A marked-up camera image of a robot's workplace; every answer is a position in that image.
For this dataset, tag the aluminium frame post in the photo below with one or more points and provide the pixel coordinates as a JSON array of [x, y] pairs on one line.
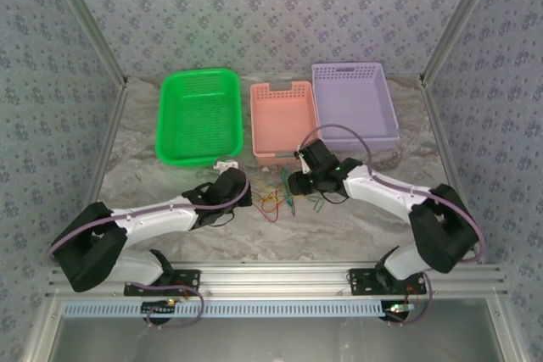
[[462, 18], [85, 18]]

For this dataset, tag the pink plastic basket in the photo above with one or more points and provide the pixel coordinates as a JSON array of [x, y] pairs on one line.
[[280, 120]]

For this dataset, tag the purple plastic basket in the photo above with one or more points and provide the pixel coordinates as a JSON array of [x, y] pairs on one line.
[[352, 99]]

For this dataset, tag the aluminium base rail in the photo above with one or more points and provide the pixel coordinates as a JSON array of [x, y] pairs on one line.
[[271, 277]]

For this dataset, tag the black controller board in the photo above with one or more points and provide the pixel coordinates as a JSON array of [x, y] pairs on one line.
[[159, 307], [399, 310]]

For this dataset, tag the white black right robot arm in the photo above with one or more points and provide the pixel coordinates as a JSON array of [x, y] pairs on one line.
[[382, 192]]

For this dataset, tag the aluminium side rail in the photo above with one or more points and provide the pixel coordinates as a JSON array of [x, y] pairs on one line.
[[439, 137], [106, 146]]

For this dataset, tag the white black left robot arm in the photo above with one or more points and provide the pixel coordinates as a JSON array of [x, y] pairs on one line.
[[148, 220]]

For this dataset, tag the green plastic basket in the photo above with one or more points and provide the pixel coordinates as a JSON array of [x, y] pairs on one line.
[[199, 116]]

